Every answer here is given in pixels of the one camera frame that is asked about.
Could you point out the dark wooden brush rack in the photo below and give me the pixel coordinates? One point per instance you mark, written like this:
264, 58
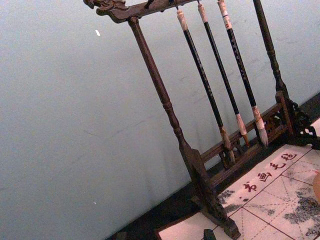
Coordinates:
150, 65

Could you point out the black brush with brown tip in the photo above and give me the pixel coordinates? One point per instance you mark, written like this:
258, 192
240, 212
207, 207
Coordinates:
200, 65

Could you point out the slim black brush, white collar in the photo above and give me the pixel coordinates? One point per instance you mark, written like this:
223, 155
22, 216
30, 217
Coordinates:
220, 65

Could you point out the black brush with white tip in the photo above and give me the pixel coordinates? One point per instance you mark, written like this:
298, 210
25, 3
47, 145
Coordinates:
239, 60

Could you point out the small black block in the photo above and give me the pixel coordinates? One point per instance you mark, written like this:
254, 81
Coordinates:
209, 235

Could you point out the white gridded calligraphy mat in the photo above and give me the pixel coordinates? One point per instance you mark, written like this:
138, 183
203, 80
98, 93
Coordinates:
275, 200

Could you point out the plain pale wall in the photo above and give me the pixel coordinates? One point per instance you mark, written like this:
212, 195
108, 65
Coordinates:
62, 100

